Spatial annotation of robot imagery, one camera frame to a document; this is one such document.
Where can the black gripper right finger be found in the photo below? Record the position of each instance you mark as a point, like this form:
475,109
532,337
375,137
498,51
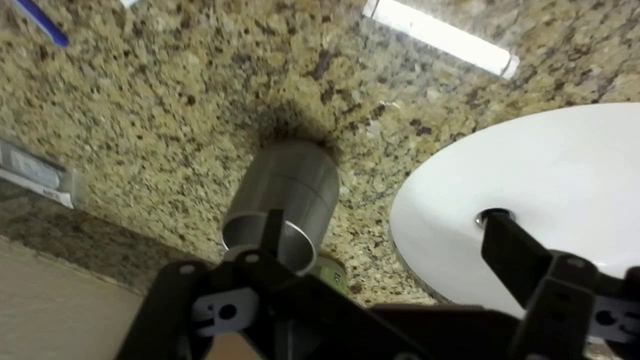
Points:
566,307

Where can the blue toothbrush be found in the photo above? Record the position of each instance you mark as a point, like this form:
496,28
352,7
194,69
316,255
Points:
43,26

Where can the white oval sink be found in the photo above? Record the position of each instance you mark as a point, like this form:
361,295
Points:
552,172

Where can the green soap bottle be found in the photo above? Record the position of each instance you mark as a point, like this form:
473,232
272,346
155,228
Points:
330,270

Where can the stainless steel cup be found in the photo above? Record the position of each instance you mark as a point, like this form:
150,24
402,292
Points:
292,180

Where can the clear plastic package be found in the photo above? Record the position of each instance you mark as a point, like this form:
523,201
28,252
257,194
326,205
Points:
33,172

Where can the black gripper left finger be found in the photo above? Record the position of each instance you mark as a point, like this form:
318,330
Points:
172,312

